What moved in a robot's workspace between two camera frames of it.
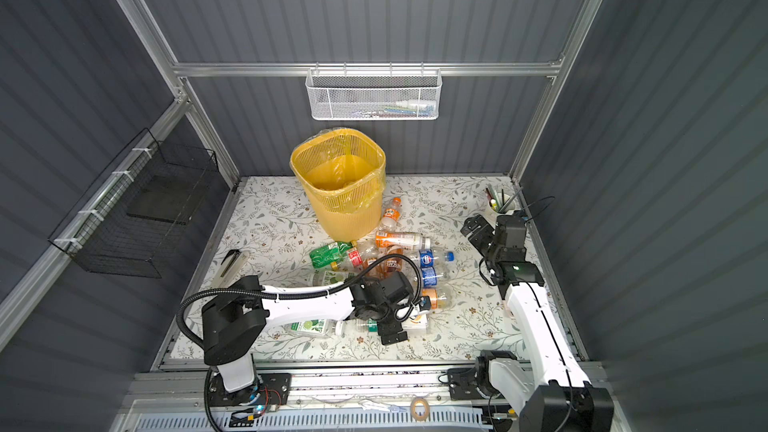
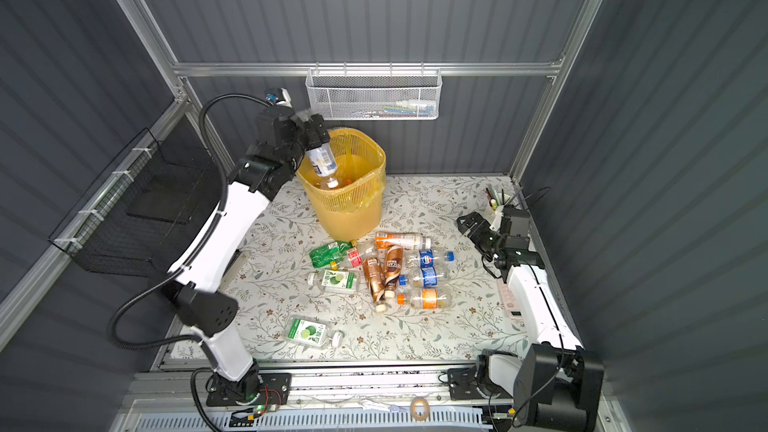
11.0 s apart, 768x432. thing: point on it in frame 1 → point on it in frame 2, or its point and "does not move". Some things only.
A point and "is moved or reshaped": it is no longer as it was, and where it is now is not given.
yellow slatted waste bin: [343, 169] does not move
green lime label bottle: [323, 326] is moved or reshaped
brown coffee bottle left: [376, 273] does not move
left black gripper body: [391, 324] → [306, 138]
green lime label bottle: [325, 277] does not move
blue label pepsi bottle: [426, 259] does not move
